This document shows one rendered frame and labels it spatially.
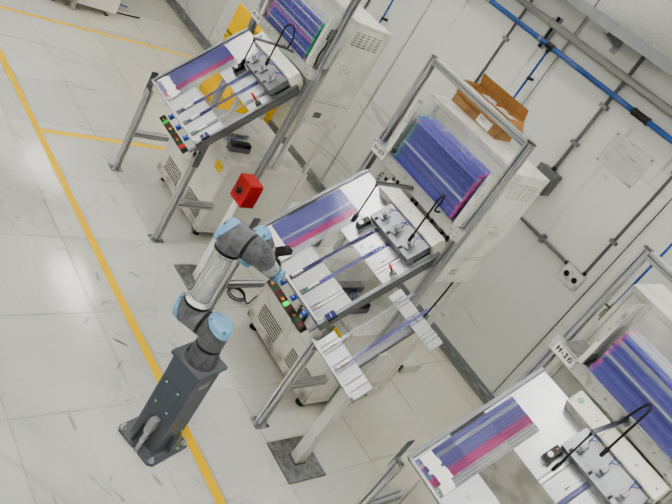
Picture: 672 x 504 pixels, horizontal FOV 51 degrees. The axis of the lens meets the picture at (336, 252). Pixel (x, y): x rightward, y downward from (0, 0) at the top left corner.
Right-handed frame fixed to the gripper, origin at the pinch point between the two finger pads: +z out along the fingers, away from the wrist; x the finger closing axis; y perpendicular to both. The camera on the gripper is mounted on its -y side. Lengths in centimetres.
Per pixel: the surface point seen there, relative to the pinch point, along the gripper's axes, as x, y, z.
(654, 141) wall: 20, -237, 43
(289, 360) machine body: 8, 12, 72
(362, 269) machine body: -18, -53, 69
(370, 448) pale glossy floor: 64, -3, 107
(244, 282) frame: -38, 12, 50
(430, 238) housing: 25, -72, 2
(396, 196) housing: -7, -73, 2
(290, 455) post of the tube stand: 57, 38, 68
